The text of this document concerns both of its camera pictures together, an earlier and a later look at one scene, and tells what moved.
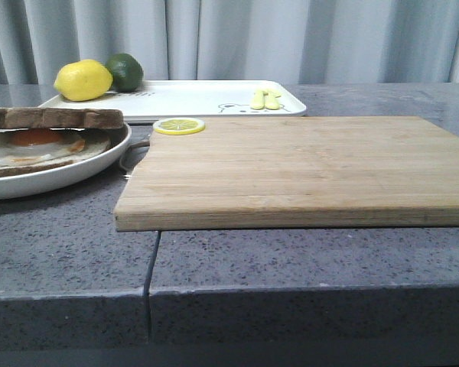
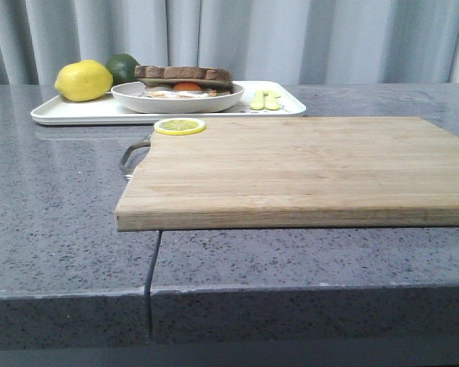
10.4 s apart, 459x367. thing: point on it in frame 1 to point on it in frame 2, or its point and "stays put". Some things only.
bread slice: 40,118 to 176,72
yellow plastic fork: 258,100 stays put
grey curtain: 29,42 stays put
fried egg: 24,146 to 181,90
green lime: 128,72 stays put
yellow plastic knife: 271,101 stays put
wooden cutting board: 363,172 stays put
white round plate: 61,177 to 130,95
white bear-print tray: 181,99 stays put
